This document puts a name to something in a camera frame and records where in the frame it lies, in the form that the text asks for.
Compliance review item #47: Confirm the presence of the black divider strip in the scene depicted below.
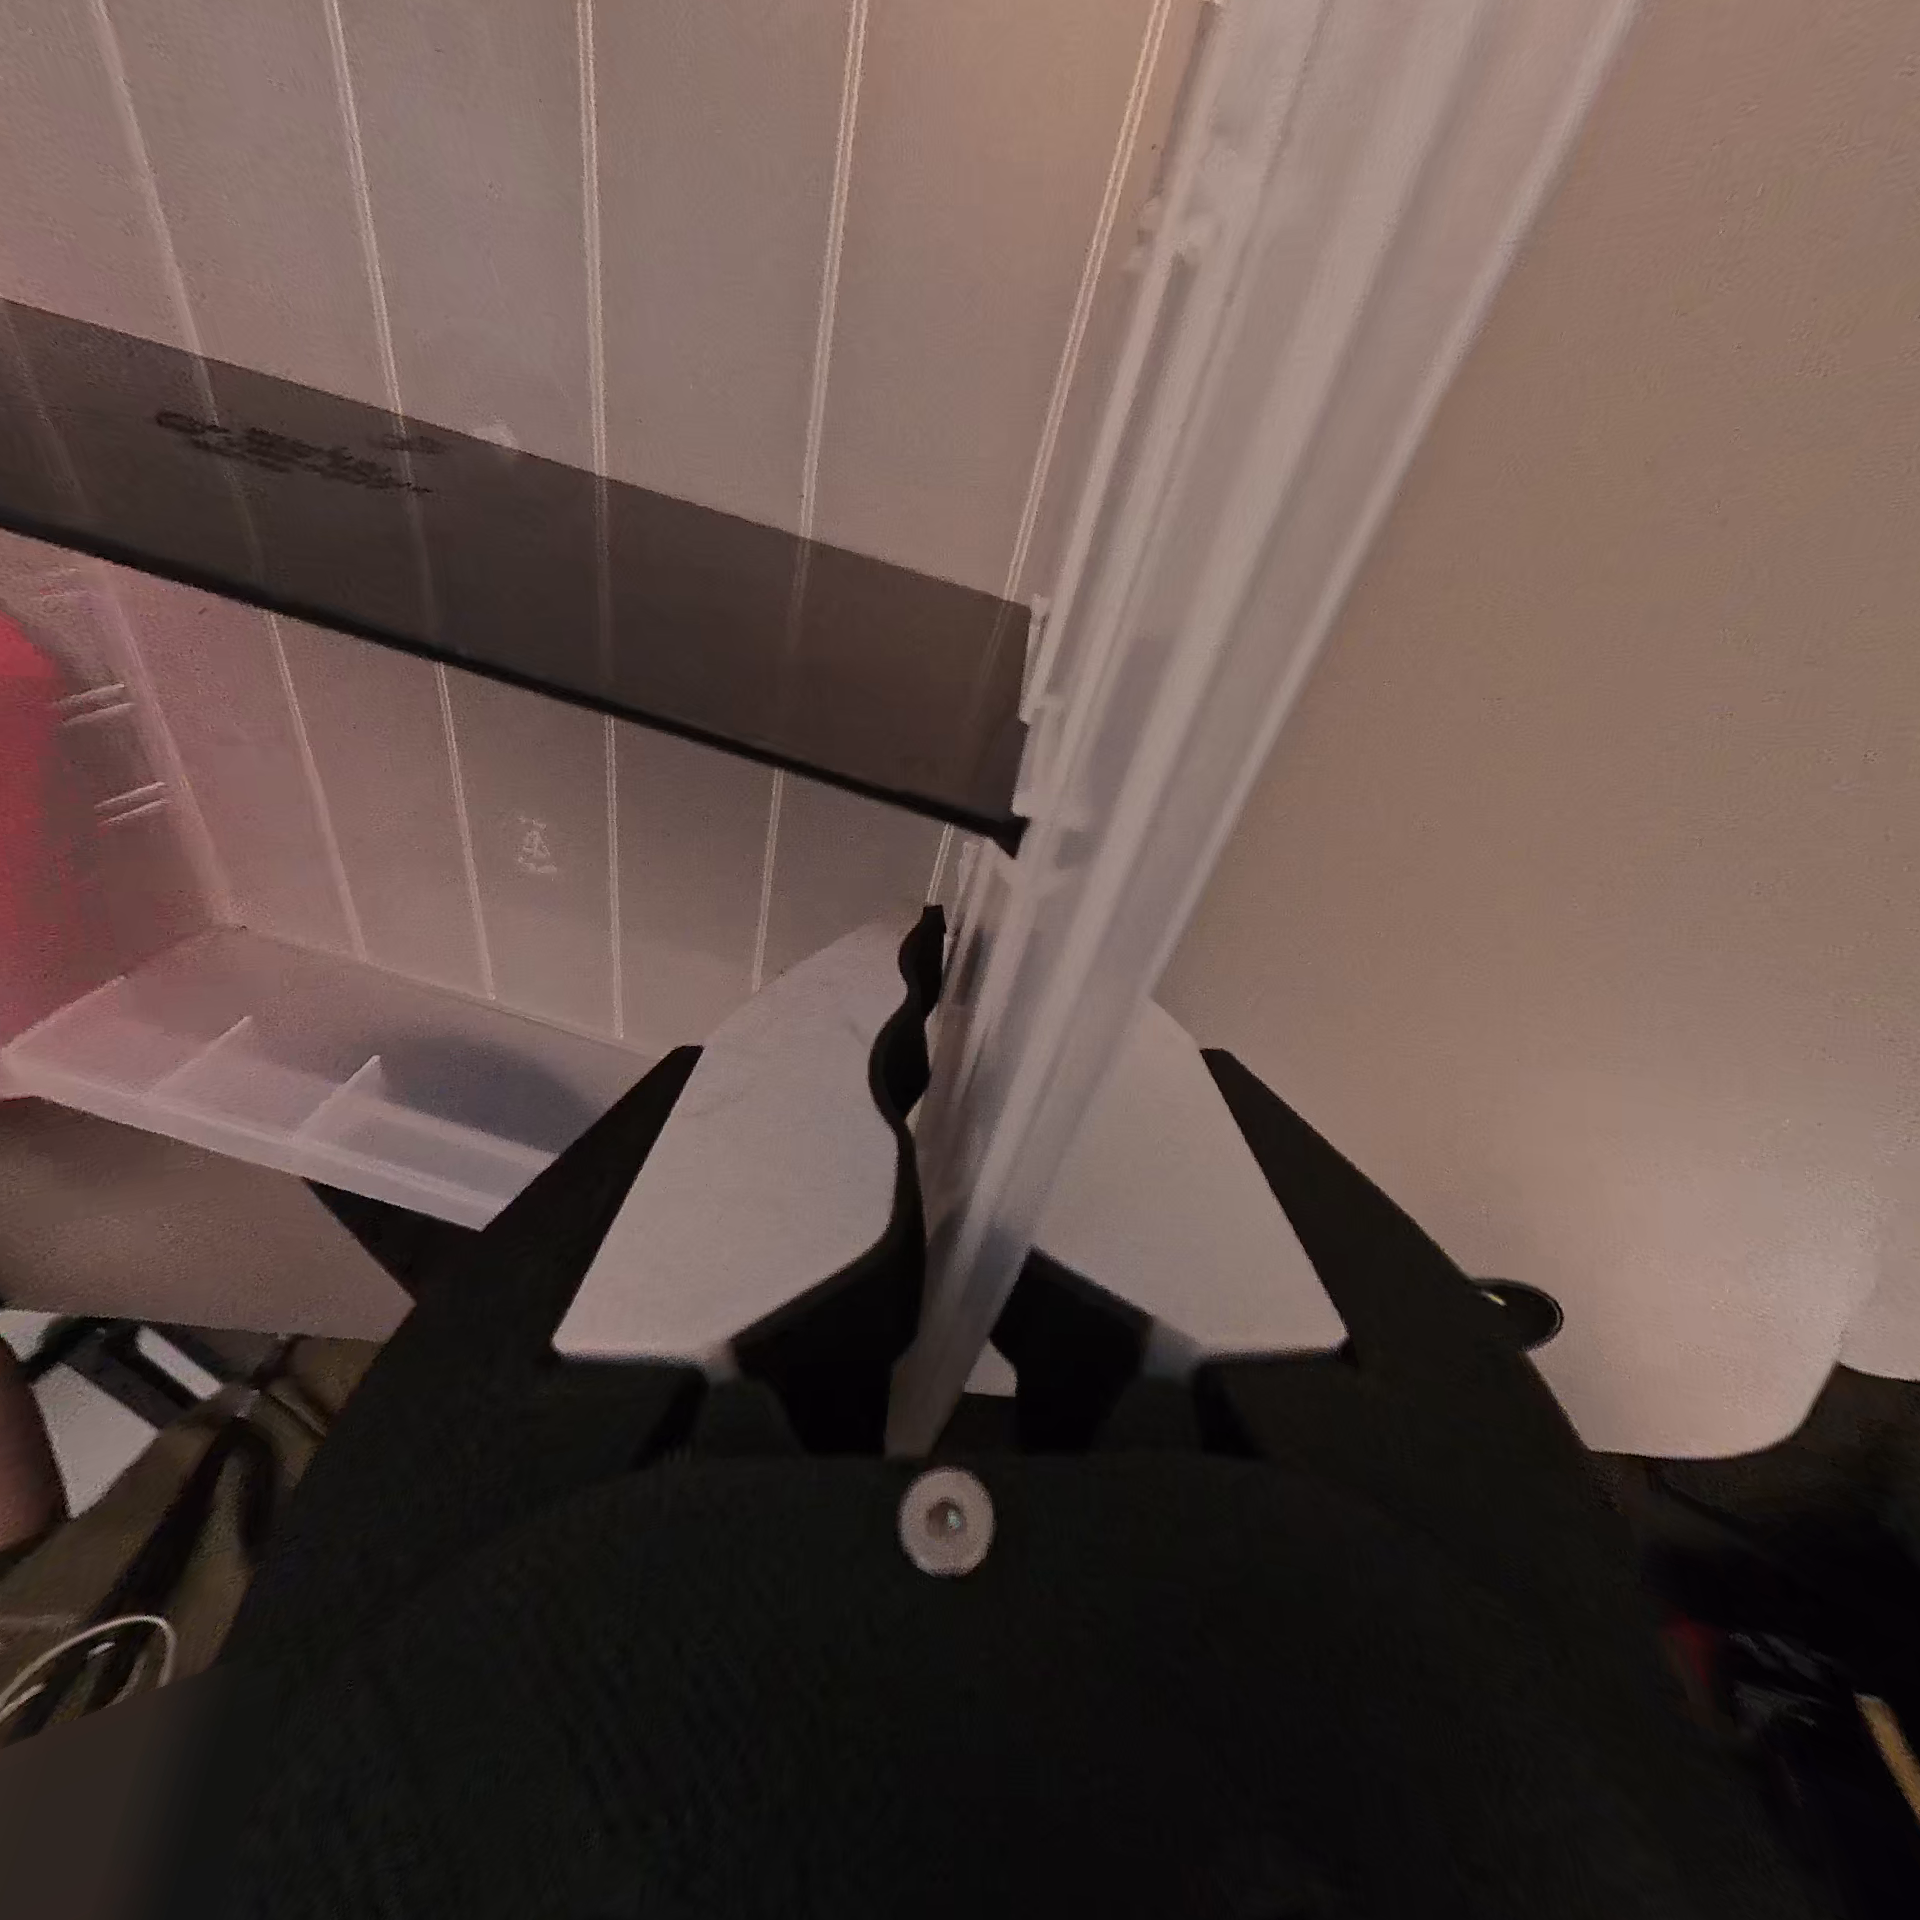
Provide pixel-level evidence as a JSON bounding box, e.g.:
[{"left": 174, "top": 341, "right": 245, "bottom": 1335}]
[{"left": 0, "top": 296, "right": 1050, "bottom": 858}]

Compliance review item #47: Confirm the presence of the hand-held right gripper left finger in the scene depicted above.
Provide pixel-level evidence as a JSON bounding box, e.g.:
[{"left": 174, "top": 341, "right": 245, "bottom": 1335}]
[{"left": 548, "top": 902, "right": 951, "bottom": 1453}]

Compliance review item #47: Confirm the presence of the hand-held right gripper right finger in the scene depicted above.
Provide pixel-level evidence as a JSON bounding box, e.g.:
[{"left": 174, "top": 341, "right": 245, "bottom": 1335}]
[{"left": 1006, "top": 996, "right": 1356, "bottom": 1449}]

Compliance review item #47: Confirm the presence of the clear plastic bin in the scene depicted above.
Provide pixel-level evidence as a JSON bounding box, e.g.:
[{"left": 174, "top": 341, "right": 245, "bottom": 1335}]
[{"left": 0, "top": 0, "right": 1641, "bottom": 1449}]

